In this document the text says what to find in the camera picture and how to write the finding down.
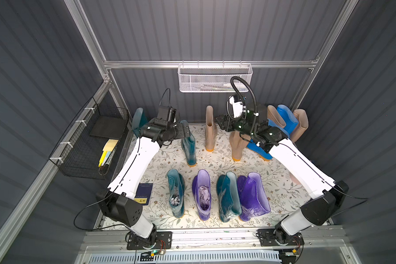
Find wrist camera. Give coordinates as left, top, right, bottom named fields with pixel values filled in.
left=156, top=106, right=177, bottom=126
left=228, top=95, right=243, bottom=119

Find purple boot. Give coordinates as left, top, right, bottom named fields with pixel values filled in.
left=237, top=172, right=271, bottom=222
left=192, top=169, right=212, bottom=221

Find yellow sticky notes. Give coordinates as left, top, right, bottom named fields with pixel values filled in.
left=99, top=139, right=119, bottom=167

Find dark green front boot right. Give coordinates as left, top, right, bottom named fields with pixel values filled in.
left=216, top=172, right=242, bottom=223

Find black wire side basket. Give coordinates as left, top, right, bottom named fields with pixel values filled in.
left=49, top=98, right=129, bottom=180

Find dark green front boot left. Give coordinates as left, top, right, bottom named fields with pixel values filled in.
left=167, top=169, right=185, bottom=218

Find dark blue notebook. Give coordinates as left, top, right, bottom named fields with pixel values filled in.
left=134, top=183, right=153, bottom=206

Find dark green boot back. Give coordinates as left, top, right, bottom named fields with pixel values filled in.
left=181, top=132, right=197, bottom=167

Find beige rain boot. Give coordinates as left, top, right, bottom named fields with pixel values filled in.
left=290, top=109, right=309, bottom=143
left=267, top=105, right=286, bottom=129
left=229, top=131, right=251, bottom=161
left=205, top=105, right=217, bottom=152

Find blue rain boot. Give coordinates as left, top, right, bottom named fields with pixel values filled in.
left=277, top=104, right=299, bottom=135
left=246, top=119, right=289, bottom=161

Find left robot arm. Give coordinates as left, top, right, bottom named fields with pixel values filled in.
left=97, top=118, right=191, bottom=239

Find black corrugated cable hose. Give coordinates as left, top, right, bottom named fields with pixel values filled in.
left=225, top=76, right=259, bottom=143

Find dark green boot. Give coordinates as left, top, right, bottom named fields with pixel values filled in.
left=167, top=169, right=185, bottom=218
left=132, top=108, right=148, bottom=138
left=181, top=132, right=197, bottom=167
left=216, top=172, right=242, bottom=223

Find purple front boot left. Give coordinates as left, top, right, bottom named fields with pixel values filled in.
left=192, top=169, right=212, bottom=221

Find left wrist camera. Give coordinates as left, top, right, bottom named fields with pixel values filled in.
left=156, top=106, right=177, bottom=126

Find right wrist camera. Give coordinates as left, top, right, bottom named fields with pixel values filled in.
left=228, top=95, right=243, bottom=119

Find purple front boot right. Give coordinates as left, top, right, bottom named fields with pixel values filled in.
left=237, top=172, right=271, bottom=222

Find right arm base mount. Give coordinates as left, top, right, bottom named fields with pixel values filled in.
left=256, top=228, right=305, bottom=248

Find blue rain boot front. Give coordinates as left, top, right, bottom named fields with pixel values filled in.
left=246, top=119, right=289, bottom=161

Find blue rain boot back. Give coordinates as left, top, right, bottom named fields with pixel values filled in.
left=277, top=104, right=299, bottom=135

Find white wire wall basket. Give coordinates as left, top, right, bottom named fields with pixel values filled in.
left=177, top=63, right=254, bottom=93

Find dark green boot far left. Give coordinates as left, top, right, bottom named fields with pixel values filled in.
left=132, top=108, right=148, bottom=138

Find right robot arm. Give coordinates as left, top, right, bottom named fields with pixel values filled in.
left=216, top=111, right=349, bottom=244

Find pink pen cup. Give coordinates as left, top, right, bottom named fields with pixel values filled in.
left=289, top=172, right=301, bottom=185

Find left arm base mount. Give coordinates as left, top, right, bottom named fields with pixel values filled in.
left=125, top=230, right=173, bottom=250

